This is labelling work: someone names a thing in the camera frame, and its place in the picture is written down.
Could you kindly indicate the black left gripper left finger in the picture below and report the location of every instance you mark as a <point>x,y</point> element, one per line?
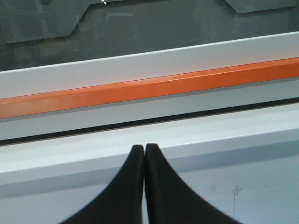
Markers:
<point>121,201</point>

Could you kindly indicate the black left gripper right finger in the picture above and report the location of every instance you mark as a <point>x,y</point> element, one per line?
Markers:
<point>170,200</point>

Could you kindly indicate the white fume hood sash frame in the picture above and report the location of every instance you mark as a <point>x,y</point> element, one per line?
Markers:
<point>169,62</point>

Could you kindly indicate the orange sash handle bar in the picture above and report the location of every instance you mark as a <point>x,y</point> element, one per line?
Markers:
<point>148,88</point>

